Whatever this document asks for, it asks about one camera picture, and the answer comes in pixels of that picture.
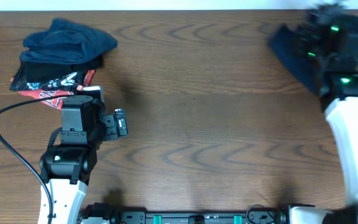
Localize red printed garment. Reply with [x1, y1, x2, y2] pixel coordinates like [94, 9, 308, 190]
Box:
[10, 69, 96, 111]

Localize black white printed garment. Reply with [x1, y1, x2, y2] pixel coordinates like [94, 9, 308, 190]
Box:
[10, 70, 93, 91]

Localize folded black garment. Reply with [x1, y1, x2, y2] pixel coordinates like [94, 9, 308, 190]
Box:
[18, 55, 103, 83]

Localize navy blue shorts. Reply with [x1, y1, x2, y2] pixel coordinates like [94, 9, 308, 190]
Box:
[268, 24, 325, 96]

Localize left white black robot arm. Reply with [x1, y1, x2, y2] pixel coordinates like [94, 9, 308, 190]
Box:
[39, 95, 128, 223]

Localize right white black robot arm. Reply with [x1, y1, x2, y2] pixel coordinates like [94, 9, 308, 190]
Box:
[288, 3, 358, 223]

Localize folded navy blue garment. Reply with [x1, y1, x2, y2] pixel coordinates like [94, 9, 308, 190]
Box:
[20, 18, 117, 65]

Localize small black base cable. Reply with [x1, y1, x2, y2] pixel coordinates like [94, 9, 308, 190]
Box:
[246, 203, 276, 224]

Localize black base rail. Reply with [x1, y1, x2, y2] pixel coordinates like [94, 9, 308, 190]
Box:
[76, 203, 290, 224]

